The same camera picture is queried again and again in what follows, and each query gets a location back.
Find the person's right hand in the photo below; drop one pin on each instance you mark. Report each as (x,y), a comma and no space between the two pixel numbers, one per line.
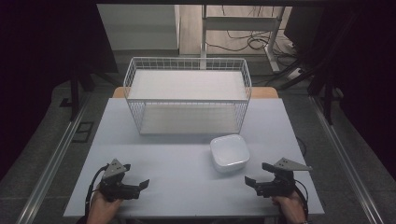
(292,207)

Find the white square bowl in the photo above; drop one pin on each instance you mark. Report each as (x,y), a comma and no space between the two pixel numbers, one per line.
(229,153)

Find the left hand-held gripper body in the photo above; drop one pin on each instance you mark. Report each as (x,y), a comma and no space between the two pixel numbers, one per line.
(113,186)

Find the aluminium rail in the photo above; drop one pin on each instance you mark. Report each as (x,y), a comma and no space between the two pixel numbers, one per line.
(345,155)
(56,155)

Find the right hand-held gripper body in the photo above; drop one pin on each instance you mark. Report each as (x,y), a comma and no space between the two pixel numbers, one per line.
(280,185)

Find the person's left hand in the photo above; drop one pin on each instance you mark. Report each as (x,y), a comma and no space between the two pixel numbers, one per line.
(101,207)

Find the white power strip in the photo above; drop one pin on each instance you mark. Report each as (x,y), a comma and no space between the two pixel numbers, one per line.
(294,73)

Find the black curtain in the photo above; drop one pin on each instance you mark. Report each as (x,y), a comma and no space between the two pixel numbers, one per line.
(37,62)
(367,68)

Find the black metal stand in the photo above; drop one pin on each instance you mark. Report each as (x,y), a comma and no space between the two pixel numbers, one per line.
(74,93)
(327,99)

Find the white metal desk frame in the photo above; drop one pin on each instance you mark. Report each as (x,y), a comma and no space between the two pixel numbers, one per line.
(239,23)

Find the white cabinet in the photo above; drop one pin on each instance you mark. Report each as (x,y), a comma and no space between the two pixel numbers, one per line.
(140,28)

